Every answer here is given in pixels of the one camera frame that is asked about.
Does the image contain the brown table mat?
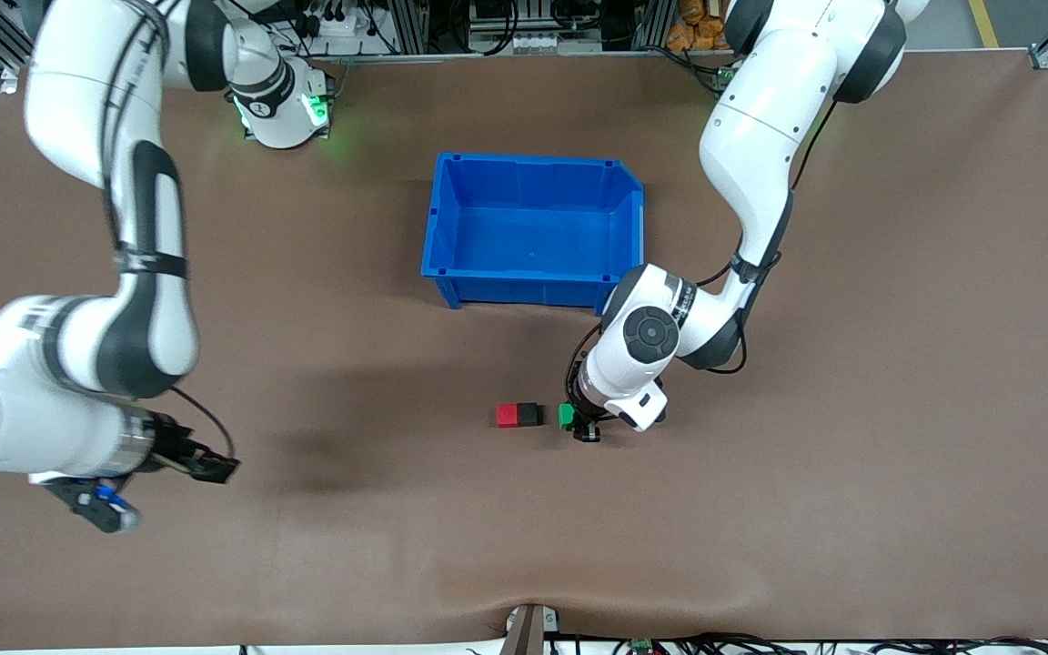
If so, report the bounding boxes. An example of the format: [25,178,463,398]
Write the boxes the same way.
[0,50,1048,651]

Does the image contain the blue plastic storage bin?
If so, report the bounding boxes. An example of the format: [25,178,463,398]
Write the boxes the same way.
[421,152,648,317]

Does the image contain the orange snack bag pile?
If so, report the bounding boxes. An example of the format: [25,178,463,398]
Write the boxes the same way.
[667,0,736,53]

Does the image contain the white power strip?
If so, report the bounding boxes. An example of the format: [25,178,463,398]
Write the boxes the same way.
[298,0,370,42]

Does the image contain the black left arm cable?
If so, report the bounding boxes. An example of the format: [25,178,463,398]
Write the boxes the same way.
[565,259,754,406]

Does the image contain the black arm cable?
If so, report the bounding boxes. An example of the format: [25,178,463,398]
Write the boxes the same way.
[565,259,754,406]
[96,0,238,460]

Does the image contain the brown camera mount post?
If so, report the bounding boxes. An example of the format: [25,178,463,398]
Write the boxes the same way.
[504,603,563,655]

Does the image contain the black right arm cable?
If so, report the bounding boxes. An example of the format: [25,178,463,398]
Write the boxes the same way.
[96,0,238,460]

